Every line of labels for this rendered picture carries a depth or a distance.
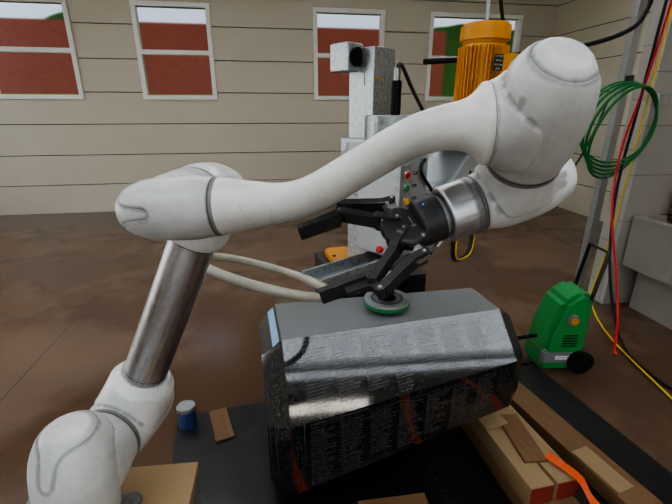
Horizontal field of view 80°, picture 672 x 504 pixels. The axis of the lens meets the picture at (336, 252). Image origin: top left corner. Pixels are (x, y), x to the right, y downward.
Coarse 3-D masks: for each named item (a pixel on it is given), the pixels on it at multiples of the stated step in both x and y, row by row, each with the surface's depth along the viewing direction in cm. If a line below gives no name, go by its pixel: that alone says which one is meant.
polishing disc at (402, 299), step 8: (368, 296) 191; (376, 296) 191; (400, 296) 191; (408, 296) 191; (368, 304) 185; (376, 304) 183; (384, 304) 183; (392, 304) 183; (400, 304) 183; (408, 304) 186
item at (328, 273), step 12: (372, 252) 182; (432, 252) 190; (324, 264) 164; (336, 264) 168; (348, 264) 173; (360, 264) 177; (372, 264) 167; (396, 264) 178; (312, 276) 160; (324, 276) 163; (336, 276) 153; (348, 276) 158
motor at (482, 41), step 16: (464, 32) 191; (480, 32) 185; (496, 32) 184; (464, 48) 191; (480, 48) 188; (496, 48) 187; (464, 64) 194; (480, 64) 190; (496, 64) 185; (464, 80) 195; (480, 80) 192; (464, 96) 197
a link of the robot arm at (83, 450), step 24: (48, 432) 80; (72, 432) 80; (96, 432) 82; (120, 432) 89; (48, 456) 77; (72, 456) 78; (96, 456) 80; (120, 456) 87; (48, 480) 77; (72, 480) 77; (96, 480) 80; (120, 480) 88
